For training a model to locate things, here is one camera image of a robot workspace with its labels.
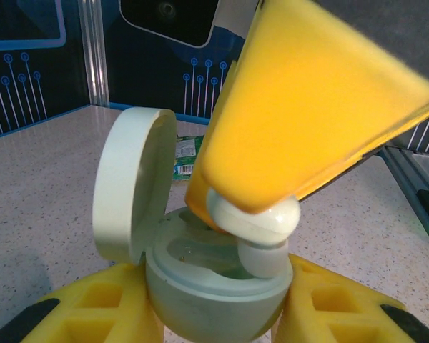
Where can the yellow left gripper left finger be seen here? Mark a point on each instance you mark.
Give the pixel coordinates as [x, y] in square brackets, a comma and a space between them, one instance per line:
[68, 321]

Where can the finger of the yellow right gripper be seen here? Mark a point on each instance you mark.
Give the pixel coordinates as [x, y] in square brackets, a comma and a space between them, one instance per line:
[307, 107]
[196, 203]

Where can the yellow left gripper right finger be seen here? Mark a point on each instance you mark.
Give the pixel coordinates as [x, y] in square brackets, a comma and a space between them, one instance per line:
[343, 321]

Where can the mint green charging case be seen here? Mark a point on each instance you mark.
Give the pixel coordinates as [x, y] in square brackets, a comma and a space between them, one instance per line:
[128, 186]

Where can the green snack bag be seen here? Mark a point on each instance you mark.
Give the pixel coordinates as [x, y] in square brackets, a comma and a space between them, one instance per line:
[186, 153]

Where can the aluminium table side rail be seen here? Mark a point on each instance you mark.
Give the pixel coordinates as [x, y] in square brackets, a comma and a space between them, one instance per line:
[407, 178]

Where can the aluminium frame post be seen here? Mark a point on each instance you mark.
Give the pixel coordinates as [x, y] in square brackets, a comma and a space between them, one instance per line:
[93, 53]

